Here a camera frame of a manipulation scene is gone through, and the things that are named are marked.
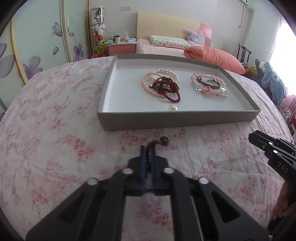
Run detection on large pink bead bracelet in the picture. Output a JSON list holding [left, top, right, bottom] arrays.
[[190, 72, 229, 97]]

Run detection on white air conditioner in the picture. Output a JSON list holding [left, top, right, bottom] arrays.
[[239, 0, 248, 6]]

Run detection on blue plush garment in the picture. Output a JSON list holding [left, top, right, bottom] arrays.
[[261, 62, 286, 108]]

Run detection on white mug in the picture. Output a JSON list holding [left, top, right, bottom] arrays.
[[114, 36, 121, 44]]

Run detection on dark wooden chair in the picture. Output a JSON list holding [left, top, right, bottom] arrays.
[[236, 44, 252, 67]]

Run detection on grey shallow cardboard tray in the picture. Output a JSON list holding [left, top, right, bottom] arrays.
[[98, 54, 260, 131]]

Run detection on sliding wardrobe floral doors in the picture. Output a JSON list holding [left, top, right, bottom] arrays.
[[1, 1, 91, 115]]

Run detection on pink bed mattress sheet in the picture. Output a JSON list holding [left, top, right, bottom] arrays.
[[136, 39, 185, 58]]

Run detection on floral white pillow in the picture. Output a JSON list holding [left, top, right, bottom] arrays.
[[149, 35, 191, 50]]

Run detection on floral pink bedsheet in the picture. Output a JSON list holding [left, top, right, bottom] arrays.
[[1, 57, 292, 237]]

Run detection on pink nightstand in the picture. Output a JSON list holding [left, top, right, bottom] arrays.
[[107, 43, 137, 56]]

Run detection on dark red bead bracelet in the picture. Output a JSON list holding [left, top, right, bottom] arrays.
[[149, 75, 182, 103]]

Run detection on lavender patterned pillow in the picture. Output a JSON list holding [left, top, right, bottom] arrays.
[[186, 30, 206, 46]]

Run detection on beige pink headboard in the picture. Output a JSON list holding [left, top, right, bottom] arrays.
[[137, 11, 212, 46]]

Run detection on wide engraved silver cuff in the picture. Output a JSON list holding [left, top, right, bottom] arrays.
[[197, 78, 221, 89]]

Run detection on coral folded duvet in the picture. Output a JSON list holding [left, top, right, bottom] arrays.
[[184, 46, 246, 75]]

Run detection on single large pearl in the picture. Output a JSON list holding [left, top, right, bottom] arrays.
[[169, 105, 178, 111]]

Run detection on pink pearl bracelet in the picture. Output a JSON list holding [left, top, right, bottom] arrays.
[[141, 71, 170, 98]]

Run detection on thin silver bangle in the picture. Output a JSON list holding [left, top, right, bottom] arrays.
[[195, 84, 228, 98]]

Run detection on clear tube of plush toys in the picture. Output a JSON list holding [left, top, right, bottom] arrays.
[[90, 6, 106, 54]]

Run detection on black bead bracelet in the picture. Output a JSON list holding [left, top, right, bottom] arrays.
[[144, 136, 170, 179]]

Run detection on person's right hand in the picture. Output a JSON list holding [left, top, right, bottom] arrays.
[[272, 182, 295, 220]]

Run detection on white pearl bracelet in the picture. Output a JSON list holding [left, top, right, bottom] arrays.
[[147, 68, 181, 85]]

